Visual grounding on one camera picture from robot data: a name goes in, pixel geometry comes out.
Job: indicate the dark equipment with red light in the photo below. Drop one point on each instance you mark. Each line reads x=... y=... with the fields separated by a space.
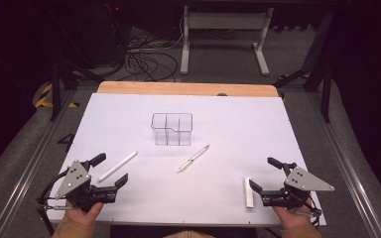
x=112 y=29

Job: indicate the black table bracket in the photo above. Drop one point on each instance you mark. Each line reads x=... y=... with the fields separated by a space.
x=66 y=139

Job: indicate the person's right hand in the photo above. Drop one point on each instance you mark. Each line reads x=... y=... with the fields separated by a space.
x=291 y=216

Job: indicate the black metal stand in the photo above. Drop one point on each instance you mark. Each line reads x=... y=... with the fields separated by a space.
x=325 y=95
x=56 y=92

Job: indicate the clear plastic divided container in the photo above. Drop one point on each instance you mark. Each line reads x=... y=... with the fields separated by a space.
x=172 y=130

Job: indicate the yellow black hazard tape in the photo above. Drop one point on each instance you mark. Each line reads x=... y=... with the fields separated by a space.
x=44 y=99

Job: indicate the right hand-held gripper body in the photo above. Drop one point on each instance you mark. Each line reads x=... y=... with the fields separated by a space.
x=297 y=185

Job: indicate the silver white pen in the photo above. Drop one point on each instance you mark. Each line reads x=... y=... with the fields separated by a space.
x=192 y=159

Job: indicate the white metal stand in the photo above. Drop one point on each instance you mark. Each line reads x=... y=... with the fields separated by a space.
x=225 y=21

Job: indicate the person's left hand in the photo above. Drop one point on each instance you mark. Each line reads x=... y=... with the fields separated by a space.
x=82 y=214

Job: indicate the white table board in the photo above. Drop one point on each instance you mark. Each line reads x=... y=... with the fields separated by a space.
x=191 y=191

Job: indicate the long white pen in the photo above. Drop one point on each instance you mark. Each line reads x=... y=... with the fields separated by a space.
x=116 y=167

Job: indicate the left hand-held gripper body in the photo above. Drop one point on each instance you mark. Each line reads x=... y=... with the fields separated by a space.
x=72 y=180

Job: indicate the aluminium rail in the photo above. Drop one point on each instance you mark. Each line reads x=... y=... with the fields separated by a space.
x=344 y=165
x=29 y=168

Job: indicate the short white stick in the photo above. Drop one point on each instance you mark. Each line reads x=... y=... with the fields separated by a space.
x=248 y=196

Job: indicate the wooden table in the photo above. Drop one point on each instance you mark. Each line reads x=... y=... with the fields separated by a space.
x=185 y=88

